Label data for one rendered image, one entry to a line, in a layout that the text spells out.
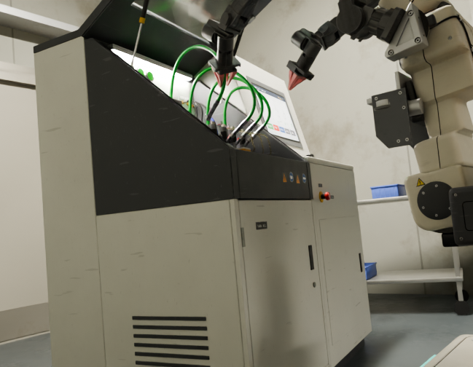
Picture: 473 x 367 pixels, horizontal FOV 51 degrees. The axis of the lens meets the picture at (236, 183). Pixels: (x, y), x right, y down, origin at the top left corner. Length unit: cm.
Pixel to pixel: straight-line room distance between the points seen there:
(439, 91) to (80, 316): 143
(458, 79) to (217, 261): 86
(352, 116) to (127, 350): 334
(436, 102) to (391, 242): 305
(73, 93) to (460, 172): 137
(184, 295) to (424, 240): 302
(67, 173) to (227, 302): 81
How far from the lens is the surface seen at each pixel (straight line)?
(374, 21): 141
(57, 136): 202
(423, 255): 438
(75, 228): 193
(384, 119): 147
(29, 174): 426
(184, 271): 162
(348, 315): 248
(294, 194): 195
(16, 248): 416
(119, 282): 180
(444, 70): 149
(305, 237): 201
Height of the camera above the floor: 71
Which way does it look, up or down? 5 degrees up
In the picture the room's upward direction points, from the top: 5 degrees counter-clockwise
